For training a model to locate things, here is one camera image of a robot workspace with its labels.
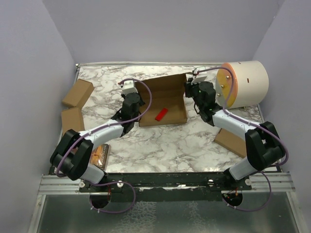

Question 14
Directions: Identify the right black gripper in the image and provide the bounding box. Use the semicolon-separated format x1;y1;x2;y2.
183;78;204;110

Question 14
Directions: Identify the cardboard box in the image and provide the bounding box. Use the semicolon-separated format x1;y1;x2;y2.
61;107;85;135
62;79;94;110
136;73;188;127
214;129;246;158

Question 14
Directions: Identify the red block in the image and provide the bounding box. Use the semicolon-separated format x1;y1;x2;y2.
155;108;168;121

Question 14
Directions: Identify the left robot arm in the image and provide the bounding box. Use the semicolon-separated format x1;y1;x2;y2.
50;93;145;192

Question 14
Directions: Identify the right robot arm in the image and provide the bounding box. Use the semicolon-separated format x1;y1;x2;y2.
184;78;286;190

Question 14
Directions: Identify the white cylinder container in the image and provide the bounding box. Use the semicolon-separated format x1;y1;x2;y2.
215;61;269;109

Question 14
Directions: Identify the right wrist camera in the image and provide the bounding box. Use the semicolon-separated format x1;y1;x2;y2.
191;69;207;85

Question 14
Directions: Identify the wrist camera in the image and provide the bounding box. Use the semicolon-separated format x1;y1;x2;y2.
191;69;207;85
118;81;138;96

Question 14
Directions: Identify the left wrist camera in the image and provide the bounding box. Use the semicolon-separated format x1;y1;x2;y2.
118;81;138;96

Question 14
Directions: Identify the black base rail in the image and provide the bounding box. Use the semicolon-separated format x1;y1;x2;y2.
79;172;251;202

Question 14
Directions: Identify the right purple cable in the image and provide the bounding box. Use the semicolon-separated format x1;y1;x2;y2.
194;67;289;212

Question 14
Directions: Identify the aluminium frame profile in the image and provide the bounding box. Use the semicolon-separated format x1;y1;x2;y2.
38;175;79;195

